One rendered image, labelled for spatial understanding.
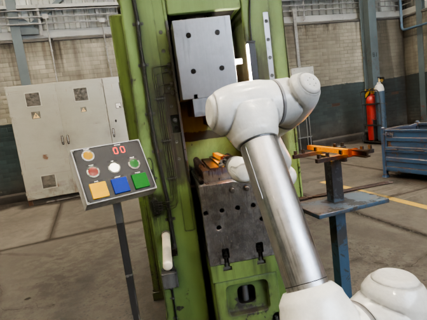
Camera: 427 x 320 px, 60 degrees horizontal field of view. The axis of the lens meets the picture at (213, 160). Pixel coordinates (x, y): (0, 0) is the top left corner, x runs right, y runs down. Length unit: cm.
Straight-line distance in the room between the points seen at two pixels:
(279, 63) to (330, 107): 746
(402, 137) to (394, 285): 466
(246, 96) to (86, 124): 623
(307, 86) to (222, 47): 104
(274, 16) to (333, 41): 762
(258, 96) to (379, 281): 52
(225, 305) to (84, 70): 631
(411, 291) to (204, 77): 140
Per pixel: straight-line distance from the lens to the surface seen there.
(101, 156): 182
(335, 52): 984
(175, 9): 215
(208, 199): 194
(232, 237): 202
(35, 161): 718
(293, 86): 101
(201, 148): 244
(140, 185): 179
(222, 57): 198
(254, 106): 95
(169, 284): 224
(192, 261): 225
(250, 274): 213
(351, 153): 178
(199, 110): 195
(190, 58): 196
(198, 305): 238
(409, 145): 550
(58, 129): 710
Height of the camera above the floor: 131
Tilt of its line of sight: 8 degrees down
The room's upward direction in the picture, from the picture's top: 8 degrees counter-clockwise
